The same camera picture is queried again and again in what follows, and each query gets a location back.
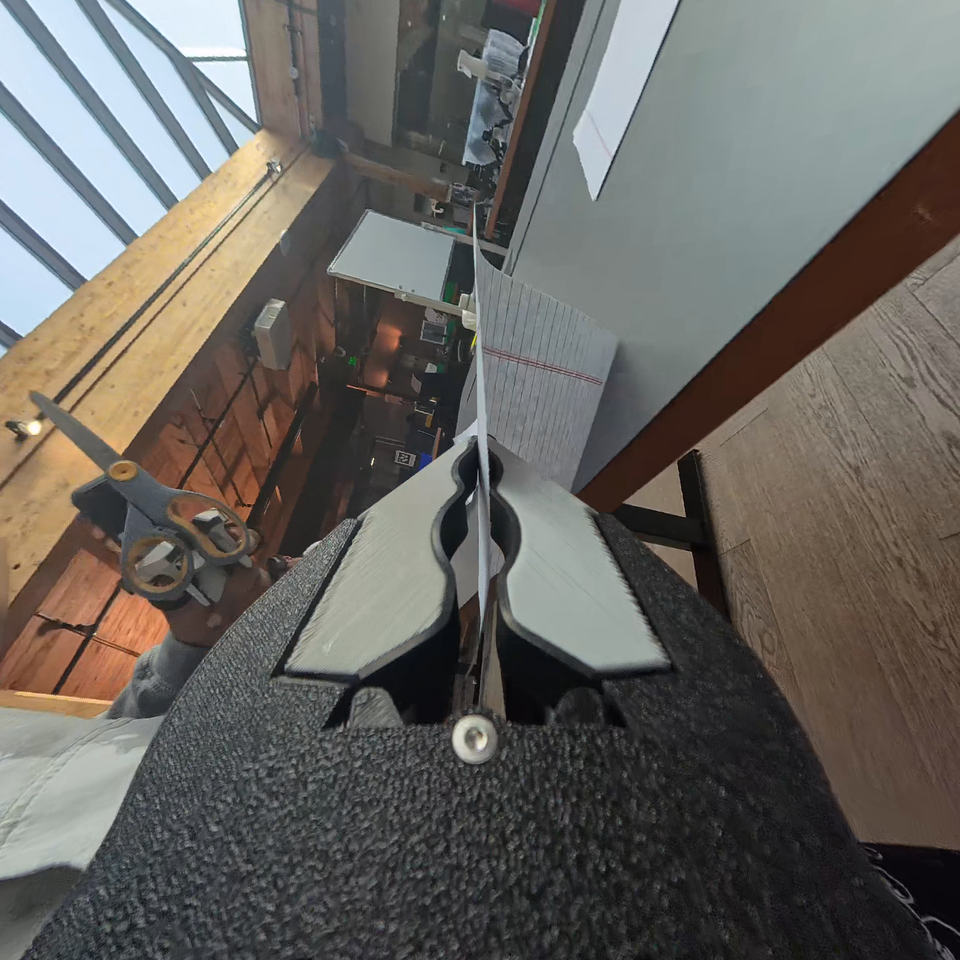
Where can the black metal frame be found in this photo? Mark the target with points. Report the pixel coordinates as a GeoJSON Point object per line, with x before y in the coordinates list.
{"type": "Point", "coordinates": [701, 525]}

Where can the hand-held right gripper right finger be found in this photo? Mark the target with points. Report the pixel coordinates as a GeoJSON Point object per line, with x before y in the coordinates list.
{"type": "Point", "coordinates": [585, 592]}

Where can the white wall box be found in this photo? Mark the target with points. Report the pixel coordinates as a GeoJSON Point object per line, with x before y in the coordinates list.
{"type": "Point", "coordinates": [271, 334]}

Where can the person's left forearm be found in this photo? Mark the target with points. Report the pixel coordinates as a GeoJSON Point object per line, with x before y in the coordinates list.
{"type": "Point", "coordinates": [157, 675]}

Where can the ceiling spot lamp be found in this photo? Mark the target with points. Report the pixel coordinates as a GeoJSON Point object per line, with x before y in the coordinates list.
{"type": "Point", "coordinates": [30, 427]}

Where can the lined paper sheet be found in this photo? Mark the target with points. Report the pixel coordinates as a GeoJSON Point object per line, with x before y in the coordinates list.
{"type": "Point", "coordinates": [540, 375]}

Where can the stack of lined paper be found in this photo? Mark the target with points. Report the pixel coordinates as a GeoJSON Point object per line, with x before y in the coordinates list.
{"type": "Point", "coordinates": [622, 90]}

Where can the grey orange scissors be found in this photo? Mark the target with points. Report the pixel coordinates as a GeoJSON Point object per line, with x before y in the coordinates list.
{"type": "Point", "coordinates": [150, 502]}

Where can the person's left hand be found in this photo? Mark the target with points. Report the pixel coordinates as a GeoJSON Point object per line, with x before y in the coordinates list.
{"type": "Point", "coordinates": [217, 615]}

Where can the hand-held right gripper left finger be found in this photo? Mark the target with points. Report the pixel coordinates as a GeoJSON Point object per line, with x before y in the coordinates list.
{"type": "Point", "coordinates": [375, 592]}

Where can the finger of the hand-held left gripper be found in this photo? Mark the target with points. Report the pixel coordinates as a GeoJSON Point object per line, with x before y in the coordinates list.
{"type": "Point", "coordinates": [161, 562]}
{"type": "Point", "coordinates": [219, 531]}

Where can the white whiteboard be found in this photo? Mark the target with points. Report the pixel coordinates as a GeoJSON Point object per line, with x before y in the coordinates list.
{"type": "Point", "coordinates": [390, 255]}

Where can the glass skylight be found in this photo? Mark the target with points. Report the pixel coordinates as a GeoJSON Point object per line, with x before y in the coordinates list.
{"type": "Point", "coordinates": [45, 135]}

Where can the person's grey hooded sweatshirt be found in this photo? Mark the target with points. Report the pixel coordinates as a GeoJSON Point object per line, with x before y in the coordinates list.
{"type": "Point", "coordinates": [52, 787]}

